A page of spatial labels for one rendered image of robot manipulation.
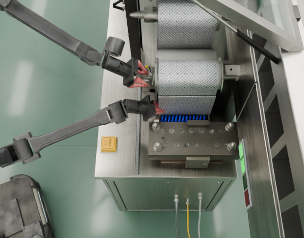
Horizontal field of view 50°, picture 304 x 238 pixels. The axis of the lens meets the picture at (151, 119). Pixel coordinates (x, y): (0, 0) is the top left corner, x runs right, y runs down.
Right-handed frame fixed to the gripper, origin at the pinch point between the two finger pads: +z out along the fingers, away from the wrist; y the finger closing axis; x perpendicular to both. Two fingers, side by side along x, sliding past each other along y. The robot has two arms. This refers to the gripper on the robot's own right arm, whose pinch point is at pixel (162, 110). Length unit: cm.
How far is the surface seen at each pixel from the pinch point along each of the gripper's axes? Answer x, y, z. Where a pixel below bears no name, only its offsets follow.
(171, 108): 4.4, 1.0, 1.7
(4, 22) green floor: -167, -170, -31
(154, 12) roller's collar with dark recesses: 23.6, -31.9, -13.7
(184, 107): 8.2, 1.9, 5.5
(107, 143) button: -27.3, 6.1, -14.7
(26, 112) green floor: -149, -67, -18
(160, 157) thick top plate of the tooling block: -7.1, 19.7, -0.5
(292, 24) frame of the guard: 69, 8, -8
